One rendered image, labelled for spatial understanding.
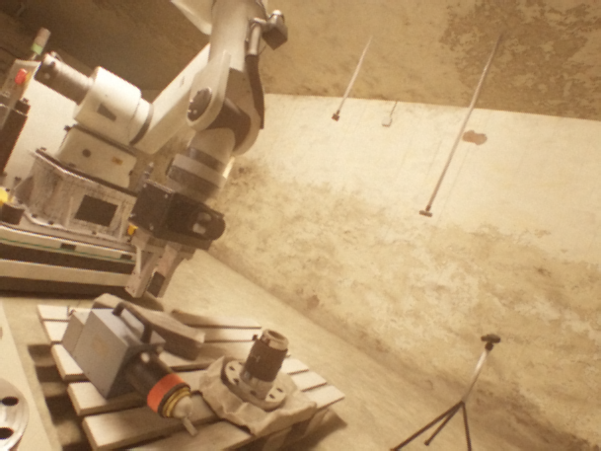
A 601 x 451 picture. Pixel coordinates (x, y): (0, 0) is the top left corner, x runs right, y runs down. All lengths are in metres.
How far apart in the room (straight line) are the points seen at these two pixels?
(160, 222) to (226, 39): 0.61
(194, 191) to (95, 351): 0.54
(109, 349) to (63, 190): 1.02
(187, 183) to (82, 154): 1.11
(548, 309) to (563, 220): 0.81
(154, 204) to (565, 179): 3.45
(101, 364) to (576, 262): 3.39
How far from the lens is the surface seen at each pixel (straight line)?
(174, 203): 0.82
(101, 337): 1.02
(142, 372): 0.93
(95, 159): 1.88
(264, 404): 1.20
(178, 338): 1.30
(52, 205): 1.81
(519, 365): 3.32
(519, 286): 3.34
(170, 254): 0.97
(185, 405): 0.88
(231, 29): 1.14
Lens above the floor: 0.75
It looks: level
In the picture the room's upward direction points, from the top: 25 degrees clockwise
